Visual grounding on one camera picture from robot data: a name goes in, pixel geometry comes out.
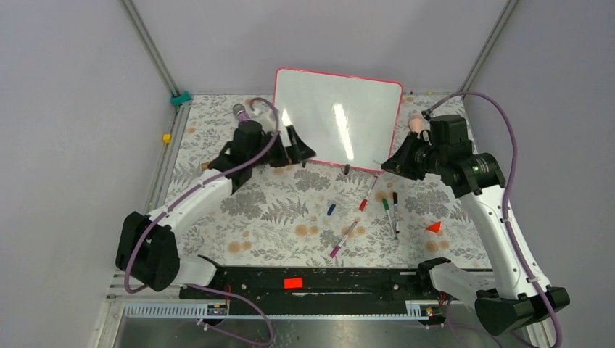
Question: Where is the red tape label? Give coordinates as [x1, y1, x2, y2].
[283, 277, 303, 289]

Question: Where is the magenta capped marker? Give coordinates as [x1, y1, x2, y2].
[329, 220, 358, 258]

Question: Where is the red cone piece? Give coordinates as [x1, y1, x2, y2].
[426, 221, 442, 233]

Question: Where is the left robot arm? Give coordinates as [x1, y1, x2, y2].
[115, 120, 316, 298]

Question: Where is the floral patterned mat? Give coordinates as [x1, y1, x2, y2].
[160, 94, 511, 270]

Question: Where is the blue marker cap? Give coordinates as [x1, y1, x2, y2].
[327, 204, 336, 216]

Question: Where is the teal corner clip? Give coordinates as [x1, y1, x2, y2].
[170, 91, 192, 107]

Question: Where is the gold microphone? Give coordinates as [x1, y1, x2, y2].
[200, 161, 212, 171]

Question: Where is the black capped marker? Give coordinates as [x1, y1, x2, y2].
[392, 192, 400, 238]

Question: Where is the green capped marker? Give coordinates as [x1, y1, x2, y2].
[381, 198, 398, 240]

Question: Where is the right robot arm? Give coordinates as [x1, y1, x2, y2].
[381, 115, 570, 336]

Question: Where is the pink framed whiteboard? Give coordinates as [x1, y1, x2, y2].
[273, 67, 404, 173]

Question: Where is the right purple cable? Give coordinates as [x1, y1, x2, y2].
[421, 91, 564, 348]

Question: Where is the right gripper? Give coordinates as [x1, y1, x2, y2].
[382, 130, 447, 180]

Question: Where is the red capped marker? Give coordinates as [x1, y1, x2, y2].
[358, 175, 379, 211]

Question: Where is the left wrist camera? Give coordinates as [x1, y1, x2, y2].
[252, 110, 276, 133]

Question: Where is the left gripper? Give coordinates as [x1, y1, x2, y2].
[249, 125, 315, 168]

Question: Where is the peach pink microphone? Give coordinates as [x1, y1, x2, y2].
[408, 114, 429, 133]

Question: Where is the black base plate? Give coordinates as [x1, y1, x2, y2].
[179, 266, 451, 317]

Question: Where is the white cable duct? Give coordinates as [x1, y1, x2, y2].
[122, 302, 434, 322]

